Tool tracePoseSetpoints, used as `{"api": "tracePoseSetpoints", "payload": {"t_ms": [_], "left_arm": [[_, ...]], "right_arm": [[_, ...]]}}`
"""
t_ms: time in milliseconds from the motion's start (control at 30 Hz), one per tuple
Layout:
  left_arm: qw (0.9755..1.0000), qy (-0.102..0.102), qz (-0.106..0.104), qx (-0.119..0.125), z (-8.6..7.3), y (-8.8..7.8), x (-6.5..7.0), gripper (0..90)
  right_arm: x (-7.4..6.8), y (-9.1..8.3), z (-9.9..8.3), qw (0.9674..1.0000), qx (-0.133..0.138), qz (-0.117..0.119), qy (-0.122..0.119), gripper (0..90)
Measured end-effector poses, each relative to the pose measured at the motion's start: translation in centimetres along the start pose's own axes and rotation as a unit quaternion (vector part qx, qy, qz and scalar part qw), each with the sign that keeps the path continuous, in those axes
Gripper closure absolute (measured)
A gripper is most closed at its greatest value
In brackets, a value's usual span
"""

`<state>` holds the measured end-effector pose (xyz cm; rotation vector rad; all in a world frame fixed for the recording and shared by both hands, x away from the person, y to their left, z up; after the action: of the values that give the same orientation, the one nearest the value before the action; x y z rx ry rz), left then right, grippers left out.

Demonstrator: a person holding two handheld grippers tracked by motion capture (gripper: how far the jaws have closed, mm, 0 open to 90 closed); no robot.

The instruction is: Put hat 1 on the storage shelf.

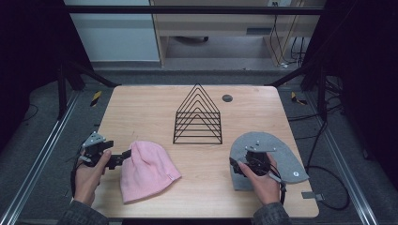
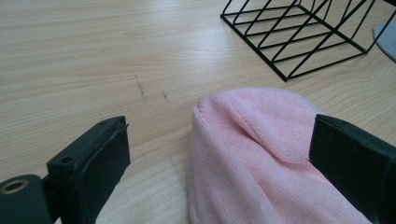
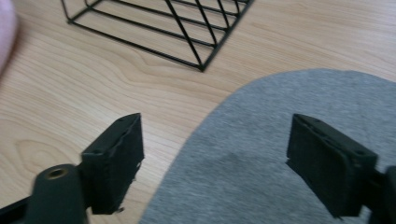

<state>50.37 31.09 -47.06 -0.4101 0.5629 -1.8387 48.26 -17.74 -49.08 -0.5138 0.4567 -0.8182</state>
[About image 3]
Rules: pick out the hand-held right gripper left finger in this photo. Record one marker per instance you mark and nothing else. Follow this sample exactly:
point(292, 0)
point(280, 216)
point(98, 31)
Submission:
point(112, 161)

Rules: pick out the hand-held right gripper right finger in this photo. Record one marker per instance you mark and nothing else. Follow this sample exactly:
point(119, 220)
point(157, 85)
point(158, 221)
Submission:
point(327, 168)

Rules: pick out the grey knit hat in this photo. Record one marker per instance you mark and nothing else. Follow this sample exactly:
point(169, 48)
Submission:
point(249, 140)

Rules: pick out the pink knit hat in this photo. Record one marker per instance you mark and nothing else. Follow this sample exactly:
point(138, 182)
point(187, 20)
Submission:
point(5, 31)

